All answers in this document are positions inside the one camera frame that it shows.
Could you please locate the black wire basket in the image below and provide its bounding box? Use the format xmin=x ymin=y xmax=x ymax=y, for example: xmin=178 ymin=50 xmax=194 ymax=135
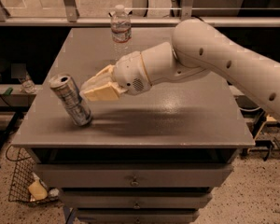
xmin=8 ymin=148 xmax=59 ymax=206

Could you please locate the metal railing frame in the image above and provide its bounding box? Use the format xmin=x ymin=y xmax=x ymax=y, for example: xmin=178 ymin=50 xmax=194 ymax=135
xmin=0 ymin=0 xmax=280 ymax=27

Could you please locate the clear plastic water bottle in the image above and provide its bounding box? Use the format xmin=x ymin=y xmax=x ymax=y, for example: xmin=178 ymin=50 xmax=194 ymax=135
xmin=110 ymin=4 xmax=133 ymax=61

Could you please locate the drawer knob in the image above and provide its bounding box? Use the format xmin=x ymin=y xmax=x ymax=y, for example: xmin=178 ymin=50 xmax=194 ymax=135
xmin=130 ymin=176 xmax=139 ymax=187
xmin=133 ymin=203 xmax=141 ymax=210

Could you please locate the yellow sponge in basket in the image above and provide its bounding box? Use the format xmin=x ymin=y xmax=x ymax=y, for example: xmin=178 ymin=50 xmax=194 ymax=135
xmin=28 ymin=180 xmax=48 ymax=201

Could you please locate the silver redbull can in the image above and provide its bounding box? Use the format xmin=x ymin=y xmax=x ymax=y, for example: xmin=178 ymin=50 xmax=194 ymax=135
xmin=49 ymin=74 xmax=91 ymax=126

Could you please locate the grey drawer cabinet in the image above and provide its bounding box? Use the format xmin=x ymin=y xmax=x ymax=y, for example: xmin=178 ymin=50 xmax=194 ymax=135
xmin=11 ymin=26 xmax=256 ymax=224

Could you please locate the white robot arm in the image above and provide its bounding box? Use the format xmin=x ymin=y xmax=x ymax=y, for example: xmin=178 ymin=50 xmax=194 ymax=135
xmin=80 ymin=20 xmax=280 ymax=123

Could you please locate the top drawer knob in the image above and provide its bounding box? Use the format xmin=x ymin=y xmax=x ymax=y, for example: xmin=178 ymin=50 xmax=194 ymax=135
xmin=130 ymin=176 xmax=139 ymax=187

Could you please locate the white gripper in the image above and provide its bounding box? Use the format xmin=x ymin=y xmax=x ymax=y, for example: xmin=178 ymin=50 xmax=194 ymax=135
xmin=81 ymin=51 xmax=152 ymax=102

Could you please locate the middle drawer knob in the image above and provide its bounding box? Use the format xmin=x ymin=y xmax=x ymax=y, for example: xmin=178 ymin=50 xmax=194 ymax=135
xmin=133 ymin=203 xmax=141 ymax=210

